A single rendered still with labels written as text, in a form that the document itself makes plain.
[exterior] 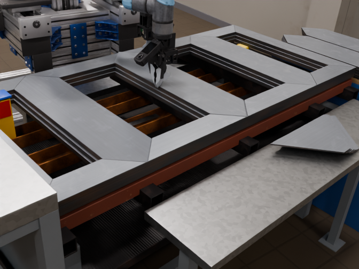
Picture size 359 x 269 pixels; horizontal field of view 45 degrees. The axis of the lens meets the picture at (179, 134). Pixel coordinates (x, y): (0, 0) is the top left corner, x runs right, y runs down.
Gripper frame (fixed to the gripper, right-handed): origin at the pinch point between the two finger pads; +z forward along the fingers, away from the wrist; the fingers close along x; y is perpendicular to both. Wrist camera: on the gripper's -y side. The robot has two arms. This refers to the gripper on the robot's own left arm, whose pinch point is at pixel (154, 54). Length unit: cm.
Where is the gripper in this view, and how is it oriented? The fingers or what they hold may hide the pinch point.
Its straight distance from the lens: 196.0
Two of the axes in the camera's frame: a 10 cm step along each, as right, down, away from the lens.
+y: -7.3, 3.2, -6.0
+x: 6.8, 4.2, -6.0
